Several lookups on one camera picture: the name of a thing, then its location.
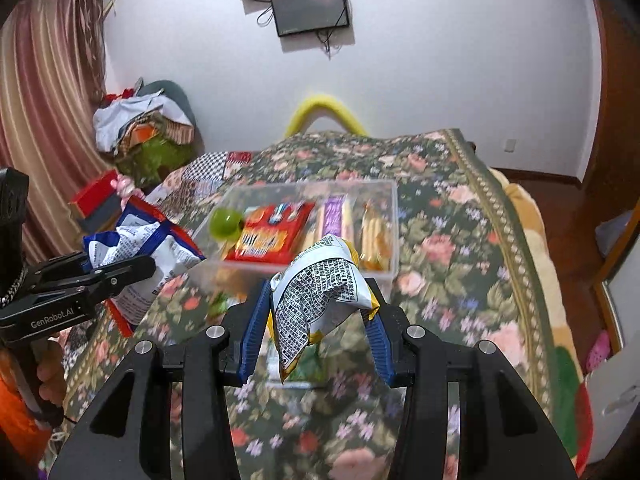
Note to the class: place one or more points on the pile of clothes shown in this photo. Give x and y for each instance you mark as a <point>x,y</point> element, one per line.
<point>135,120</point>

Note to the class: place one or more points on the floral blanket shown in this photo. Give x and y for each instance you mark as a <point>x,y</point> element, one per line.
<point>450,240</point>

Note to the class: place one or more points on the grey box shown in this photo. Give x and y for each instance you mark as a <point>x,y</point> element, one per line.
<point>102,217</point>

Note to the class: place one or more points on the grey cloth item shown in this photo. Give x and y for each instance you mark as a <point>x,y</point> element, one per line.
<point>615,235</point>

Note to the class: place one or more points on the patchwork quilt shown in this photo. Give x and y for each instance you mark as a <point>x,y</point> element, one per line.
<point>205,170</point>

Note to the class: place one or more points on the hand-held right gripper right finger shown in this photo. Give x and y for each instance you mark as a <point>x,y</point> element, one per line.
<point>382,350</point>

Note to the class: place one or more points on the blue white snack bag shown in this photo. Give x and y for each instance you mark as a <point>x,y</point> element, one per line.
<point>150,250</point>

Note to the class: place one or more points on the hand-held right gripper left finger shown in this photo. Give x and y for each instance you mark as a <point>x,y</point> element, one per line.
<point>255,330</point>

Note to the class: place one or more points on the small black wall monitor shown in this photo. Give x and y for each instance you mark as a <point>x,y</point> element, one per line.
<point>310,7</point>

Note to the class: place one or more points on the pink slipper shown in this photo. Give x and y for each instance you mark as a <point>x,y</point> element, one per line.
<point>599,350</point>

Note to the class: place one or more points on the purple label biscuit pack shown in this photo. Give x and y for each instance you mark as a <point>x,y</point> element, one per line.
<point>332,215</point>

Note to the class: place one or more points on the person's left hand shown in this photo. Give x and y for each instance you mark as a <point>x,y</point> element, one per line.
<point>52,377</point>

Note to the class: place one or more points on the red green cloth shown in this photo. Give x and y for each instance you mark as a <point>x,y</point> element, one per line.
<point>570,400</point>

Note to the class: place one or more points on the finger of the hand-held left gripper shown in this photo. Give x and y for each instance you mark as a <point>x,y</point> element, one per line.
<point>125,272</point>
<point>55,265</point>

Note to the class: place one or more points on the grey chair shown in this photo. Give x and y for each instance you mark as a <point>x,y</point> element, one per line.
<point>175,95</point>

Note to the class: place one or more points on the green round fruit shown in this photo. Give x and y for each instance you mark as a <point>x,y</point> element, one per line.
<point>226,224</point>

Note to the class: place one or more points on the pink toy rabbit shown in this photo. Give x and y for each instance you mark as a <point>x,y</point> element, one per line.
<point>125,185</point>

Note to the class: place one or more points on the white yellow snack packet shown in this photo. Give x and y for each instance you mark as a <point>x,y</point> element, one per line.
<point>320,290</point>

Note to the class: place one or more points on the striped pink curtain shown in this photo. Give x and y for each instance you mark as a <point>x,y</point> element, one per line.
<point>45,110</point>

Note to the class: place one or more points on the clear cracker pack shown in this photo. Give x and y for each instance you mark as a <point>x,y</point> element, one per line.
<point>375,240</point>

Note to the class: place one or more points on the red snack packet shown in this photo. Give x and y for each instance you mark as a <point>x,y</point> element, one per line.
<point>267,240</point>

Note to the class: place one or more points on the brown wooden door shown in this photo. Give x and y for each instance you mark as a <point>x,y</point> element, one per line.
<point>615,85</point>

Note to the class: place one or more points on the yellow foam tube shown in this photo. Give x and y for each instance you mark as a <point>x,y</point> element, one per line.
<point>325,107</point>

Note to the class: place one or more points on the clear plastic container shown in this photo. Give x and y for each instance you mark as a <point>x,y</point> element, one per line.
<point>350,191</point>

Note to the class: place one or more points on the white wall socket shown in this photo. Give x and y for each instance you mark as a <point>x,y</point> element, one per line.
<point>510,146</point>

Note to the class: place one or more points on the green patterned cloth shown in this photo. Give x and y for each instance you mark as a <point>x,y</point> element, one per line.
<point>150,160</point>

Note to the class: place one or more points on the red box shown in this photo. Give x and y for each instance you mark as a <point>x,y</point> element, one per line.
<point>95,192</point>

